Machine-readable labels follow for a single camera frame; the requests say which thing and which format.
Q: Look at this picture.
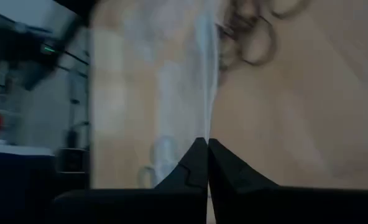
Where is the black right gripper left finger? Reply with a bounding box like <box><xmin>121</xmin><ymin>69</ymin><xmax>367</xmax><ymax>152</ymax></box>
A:
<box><xmin>52</xmin><ymin>137</ymin><xmax>209</xmax><ymax>224</ymax></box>

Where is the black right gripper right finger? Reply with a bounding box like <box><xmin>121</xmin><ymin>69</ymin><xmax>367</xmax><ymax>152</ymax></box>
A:
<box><xmin>208</xmin><ymin>138</ymin><xmax>368</xmax><ymax>224</ymax></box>

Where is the clear plastic zip bag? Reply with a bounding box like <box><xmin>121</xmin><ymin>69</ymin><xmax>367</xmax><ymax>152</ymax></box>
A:
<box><xmin>90</xmin><ymin>0</ymin><xmax>221</xmax><ymax>190</ymax></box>

